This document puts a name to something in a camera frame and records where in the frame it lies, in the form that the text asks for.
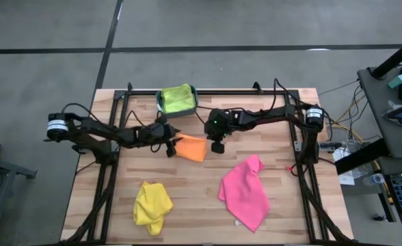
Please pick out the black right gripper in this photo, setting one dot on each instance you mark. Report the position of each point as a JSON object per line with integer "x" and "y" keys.
{"x": 219, "y": 123}

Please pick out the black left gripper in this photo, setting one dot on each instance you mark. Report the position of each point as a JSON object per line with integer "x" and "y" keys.
{"x": 161, "y": 135}

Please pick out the orange microfiber towel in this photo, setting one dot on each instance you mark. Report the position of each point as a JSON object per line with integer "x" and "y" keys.
{"x": 192, "y": 148}

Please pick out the lime green microfiber towel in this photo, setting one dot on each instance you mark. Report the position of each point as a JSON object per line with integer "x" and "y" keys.
{"x": 177, "y": 99}

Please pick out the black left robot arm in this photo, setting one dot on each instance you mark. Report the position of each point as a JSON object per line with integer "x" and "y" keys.
{"x": 112, "y": 132}

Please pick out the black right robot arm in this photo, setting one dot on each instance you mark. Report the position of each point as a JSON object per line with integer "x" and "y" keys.
{"x": 266, "y": 115}

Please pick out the yellow microfiber towel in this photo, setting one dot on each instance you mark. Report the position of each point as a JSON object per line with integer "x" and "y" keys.
{"x": 151, "y": 205}

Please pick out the pink microfiber towel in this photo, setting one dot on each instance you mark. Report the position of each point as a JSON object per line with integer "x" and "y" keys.
{"x": 243, "y": 194}

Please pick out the teal plastic bin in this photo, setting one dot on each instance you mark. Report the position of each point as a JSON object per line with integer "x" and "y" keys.
{"x": 178, "y": 116}

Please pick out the small red connector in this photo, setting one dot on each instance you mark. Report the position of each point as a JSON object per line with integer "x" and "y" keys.
{"x": 291, "y": 169}

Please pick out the white paper sheet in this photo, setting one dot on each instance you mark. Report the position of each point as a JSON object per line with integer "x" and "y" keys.
{"x": 346, "y": 179}

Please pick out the grey workstation desk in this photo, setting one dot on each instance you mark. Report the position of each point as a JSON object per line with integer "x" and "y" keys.
{"x": 380, "y": 99}

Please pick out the clear plastic bottle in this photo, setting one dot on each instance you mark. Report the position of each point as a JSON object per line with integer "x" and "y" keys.
{"x": 375, "y": 179}

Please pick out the grey metal cart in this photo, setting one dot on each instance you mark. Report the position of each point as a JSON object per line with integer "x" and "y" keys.
{"x": 2, "y": 167}

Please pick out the small teal box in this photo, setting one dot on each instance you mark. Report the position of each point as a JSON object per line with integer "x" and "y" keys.
{"x": 397, "y": 81}

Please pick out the small black floor object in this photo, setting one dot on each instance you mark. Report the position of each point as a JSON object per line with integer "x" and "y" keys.
{"x": 378, "y": 217}

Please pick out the black diagonal pole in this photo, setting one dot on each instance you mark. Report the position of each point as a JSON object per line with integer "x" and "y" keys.
{"x": 396, "y": 58}

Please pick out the black aluminium table frame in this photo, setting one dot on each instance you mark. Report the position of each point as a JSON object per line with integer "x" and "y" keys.
{"x": 208, "y": 92}

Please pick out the black frame clamp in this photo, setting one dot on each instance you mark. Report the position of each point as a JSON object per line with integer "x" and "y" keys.
{"x": 129, "y": 87}
{"x": 256, "y": 87}

